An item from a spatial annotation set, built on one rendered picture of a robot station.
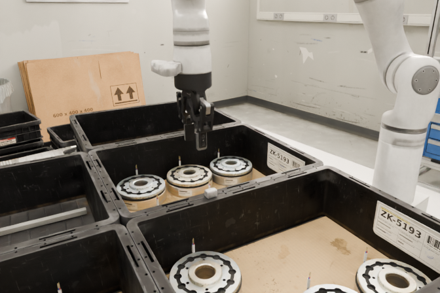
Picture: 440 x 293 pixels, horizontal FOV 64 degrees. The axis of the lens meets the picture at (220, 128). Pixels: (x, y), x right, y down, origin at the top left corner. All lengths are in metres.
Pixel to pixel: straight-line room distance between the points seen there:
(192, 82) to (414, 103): 0.45
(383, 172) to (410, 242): 0.28
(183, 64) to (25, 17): 2.88
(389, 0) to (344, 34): 3.01
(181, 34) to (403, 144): 0.51
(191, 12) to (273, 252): 0.45
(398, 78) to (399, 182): 0.23
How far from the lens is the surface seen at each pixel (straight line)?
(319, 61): 3.95
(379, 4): 0.77
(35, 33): 3.51
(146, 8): 3.85
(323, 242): 0.67
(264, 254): 0.63
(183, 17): 0.67
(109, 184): 0.64
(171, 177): 0.80
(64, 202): 0.83
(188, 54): 0.67
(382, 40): 0.83
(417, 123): 0.84
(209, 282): 0.52
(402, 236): 0.64
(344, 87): 3.81
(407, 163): 0.87
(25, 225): 0.76
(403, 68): 0.81
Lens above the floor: 1.22
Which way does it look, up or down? 19 degrees down
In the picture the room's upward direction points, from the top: straight up
